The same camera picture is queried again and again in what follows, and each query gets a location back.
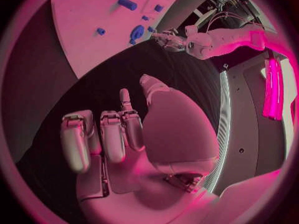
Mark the blue long cylinder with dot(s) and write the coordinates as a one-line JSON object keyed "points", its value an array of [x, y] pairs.
{"points": [[127, 3]]}

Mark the blue block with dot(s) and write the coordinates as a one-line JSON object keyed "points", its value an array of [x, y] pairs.
{"points": [[158, 7]]}

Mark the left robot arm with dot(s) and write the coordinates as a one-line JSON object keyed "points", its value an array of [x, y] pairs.
{"points": [[222, 41]]}

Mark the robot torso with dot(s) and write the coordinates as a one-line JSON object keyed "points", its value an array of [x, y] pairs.
{"points": [[247, 115]]}

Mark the small blue peg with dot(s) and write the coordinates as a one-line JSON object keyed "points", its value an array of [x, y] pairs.
{"points": [[145, 18]]}

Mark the blue gear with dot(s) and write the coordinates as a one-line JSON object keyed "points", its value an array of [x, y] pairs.
{"points": [[137, 31]]}

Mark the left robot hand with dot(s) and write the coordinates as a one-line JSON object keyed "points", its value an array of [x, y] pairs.
{"points": [[171, 41]]}

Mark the white task board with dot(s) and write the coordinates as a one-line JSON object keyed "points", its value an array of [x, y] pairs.
{"points": [[88, 46]]}

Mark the small blue plug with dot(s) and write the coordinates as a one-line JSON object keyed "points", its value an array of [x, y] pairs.
{"points": [[132, 41]]}

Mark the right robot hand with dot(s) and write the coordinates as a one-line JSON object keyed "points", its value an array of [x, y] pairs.
{"points": [[177, 134]]}

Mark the glowing light bar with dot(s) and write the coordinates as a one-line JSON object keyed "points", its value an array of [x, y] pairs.
{"points": [[272, 89]]}

